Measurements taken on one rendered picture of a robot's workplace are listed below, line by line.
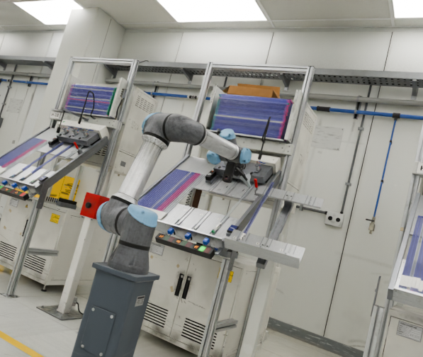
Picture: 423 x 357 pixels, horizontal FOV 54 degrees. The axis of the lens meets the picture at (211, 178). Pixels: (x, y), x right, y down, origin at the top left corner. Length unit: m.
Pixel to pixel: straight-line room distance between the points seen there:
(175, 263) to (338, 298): 1.79
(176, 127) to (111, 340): 0.80
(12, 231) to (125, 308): 2.23
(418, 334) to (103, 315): 1.38
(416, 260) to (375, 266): 1.85
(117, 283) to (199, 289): 1.04
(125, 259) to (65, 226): 1.75
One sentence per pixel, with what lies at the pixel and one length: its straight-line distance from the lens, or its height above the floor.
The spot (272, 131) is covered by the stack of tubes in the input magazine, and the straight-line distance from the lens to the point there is 2.58.
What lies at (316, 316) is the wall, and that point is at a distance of 3.93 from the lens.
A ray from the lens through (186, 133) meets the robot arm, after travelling 1.64.
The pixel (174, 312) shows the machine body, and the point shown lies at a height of 0.23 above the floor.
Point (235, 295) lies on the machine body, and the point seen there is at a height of 0.44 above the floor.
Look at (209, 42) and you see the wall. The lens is 5.08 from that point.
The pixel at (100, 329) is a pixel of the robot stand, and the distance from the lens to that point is 1.54.
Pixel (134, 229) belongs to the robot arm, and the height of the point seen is 0.70.
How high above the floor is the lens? 0.79
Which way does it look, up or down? 6 degrees up
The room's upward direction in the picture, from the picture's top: 15 degrees clockwise
